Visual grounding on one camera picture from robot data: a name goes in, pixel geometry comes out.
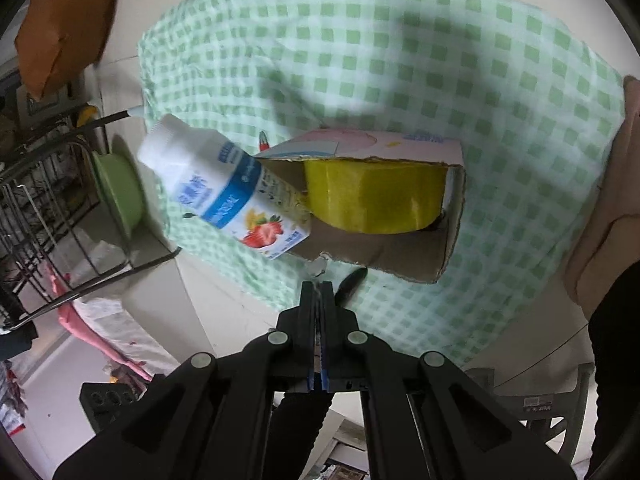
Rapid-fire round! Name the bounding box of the white yogurt drink bottle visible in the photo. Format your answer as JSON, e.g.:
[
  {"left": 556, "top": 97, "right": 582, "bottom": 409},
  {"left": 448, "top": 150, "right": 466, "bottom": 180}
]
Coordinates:
[{"left": 136, "top": 113, "right": 312, "bottom": 261}]

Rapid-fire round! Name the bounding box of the black block with holes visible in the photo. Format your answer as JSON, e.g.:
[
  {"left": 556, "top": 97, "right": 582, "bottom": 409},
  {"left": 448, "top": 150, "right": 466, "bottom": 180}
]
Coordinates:
[{"left": 80, "top": 381, "right": 151, "bottom": 431}]

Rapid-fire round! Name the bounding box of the yellow tape roll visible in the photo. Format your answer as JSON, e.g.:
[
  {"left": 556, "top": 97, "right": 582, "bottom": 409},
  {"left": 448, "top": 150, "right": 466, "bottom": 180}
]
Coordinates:
[{"left": 304, "top": 159, "right": 447, "bottom": 235}]

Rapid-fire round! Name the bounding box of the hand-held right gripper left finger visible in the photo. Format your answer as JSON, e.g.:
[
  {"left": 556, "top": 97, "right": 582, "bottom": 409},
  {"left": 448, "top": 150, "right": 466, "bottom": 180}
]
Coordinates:
[{"left": 52, "top": 280, "right": 321, "bottom": 480}]

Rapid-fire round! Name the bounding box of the black wire rack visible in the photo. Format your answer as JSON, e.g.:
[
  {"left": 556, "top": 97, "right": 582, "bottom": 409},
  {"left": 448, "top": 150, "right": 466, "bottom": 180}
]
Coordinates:
[{"left": 0, "top": 107, "right": 183, "bottom": 333}]

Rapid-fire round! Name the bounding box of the small black object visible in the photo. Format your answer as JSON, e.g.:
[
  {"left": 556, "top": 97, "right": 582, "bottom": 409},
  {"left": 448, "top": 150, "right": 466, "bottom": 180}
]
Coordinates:
[{"left": 336, "top": 266, "right": 369, "bottom": 306}]

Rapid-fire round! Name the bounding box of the green checkered cloth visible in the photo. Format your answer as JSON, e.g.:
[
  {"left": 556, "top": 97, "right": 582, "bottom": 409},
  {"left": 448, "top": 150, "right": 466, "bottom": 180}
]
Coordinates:
[{"left": 137, "top": 0, "right": 627, "bottom": 367}]

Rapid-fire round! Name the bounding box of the dark cloth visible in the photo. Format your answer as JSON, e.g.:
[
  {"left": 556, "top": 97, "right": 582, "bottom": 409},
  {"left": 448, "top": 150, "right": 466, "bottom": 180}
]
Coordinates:
[{"left": 260, "top": 391, "right": 335, "bottom": 480}]

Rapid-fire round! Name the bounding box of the pink cardboard box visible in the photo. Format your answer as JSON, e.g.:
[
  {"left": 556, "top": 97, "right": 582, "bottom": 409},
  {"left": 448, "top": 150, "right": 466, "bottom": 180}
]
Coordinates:
[{"left": 252, "top": 128, "right": 467, "bottom": 285}]

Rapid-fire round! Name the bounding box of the grey plastic stool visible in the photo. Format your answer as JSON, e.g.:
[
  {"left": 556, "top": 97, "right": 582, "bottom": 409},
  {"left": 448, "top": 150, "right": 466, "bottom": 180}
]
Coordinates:
[{"left": 465, "top": 364, "right": 601, "bottom": 473}]

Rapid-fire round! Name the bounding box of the pink slipper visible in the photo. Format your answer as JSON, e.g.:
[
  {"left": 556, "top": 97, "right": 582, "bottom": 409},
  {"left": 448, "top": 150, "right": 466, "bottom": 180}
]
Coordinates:
[{"left": 565, "top": 76, "right": 640, "bottom": 318}]

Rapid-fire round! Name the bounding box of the pink fabric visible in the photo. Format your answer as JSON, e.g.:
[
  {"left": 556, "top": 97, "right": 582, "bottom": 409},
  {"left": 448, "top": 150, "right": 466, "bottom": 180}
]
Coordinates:
[{"left": 42, "top": 260, "right": 166, "bottom": 381}]

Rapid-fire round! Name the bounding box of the green plastic basin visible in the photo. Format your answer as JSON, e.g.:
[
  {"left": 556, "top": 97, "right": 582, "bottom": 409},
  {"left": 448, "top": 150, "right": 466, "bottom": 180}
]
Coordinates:
[{"left": 90, "top": 135, "right": 147, "bottom": 241}]

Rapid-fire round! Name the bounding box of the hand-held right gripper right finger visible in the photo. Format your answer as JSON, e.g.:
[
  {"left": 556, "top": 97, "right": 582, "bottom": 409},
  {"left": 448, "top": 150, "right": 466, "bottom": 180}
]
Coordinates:
[{"left": 320, "top": 280, "right": 576, "bottom": 480}]

